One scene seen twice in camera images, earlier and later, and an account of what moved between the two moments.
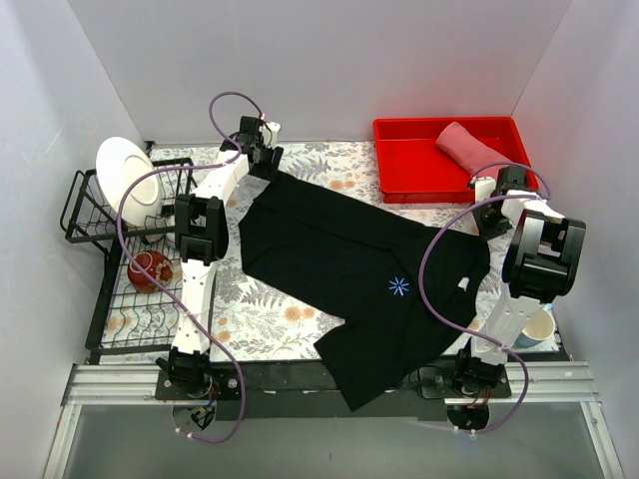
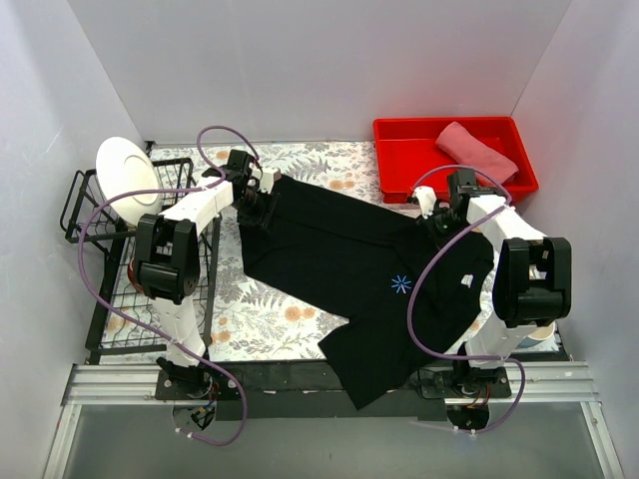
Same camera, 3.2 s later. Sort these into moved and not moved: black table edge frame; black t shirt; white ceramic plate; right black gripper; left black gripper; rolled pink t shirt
Moved: left black gripper; right black gripper
Not moved: rolled pink t shirt; white ceramic plate; black table edge frame; black t shirt
